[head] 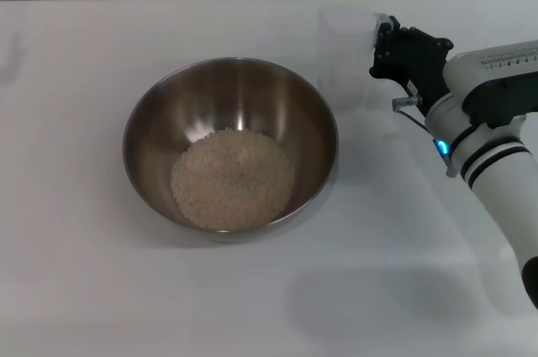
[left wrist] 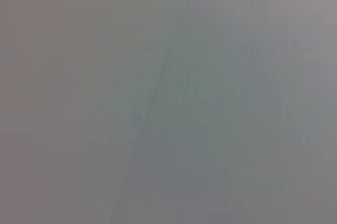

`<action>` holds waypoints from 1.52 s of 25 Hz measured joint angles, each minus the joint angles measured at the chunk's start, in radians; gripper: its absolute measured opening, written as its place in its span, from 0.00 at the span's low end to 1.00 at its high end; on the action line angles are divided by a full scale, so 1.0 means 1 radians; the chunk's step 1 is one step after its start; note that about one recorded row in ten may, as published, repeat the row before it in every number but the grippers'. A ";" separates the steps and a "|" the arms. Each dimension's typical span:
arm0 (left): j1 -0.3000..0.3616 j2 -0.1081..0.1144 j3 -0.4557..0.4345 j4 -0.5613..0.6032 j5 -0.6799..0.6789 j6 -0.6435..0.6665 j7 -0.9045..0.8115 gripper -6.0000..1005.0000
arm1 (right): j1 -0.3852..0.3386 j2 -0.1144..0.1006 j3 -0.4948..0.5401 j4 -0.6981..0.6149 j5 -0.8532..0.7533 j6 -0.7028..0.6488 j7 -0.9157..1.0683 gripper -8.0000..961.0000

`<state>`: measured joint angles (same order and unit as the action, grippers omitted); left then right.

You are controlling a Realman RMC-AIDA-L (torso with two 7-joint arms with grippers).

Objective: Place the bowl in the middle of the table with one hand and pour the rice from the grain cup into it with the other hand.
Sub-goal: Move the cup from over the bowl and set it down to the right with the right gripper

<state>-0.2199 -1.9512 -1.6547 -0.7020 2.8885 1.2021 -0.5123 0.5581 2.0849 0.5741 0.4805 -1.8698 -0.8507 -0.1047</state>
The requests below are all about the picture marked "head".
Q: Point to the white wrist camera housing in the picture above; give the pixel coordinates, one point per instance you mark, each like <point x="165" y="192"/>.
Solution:
<point x="492" y="71"/>

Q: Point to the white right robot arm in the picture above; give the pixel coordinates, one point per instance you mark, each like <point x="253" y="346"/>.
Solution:
<point x="496" y="180"/>

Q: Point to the clear plastic measuring cup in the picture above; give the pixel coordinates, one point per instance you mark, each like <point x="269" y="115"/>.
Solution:
<point x="344" y="63"/>

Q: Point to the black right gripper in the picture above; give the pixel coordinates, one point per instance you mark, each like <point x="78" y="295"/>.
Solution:
<point x="420" y="63"/>

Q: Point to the stainless steel mixing bowl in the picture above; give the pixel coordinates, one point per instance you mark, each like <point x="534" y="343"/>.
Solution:
<point x="235" y="96"/>

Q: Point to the white rice grains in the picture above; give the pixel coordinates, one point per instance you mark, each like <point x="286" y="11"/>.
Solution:
<point x="231" y="180"/>

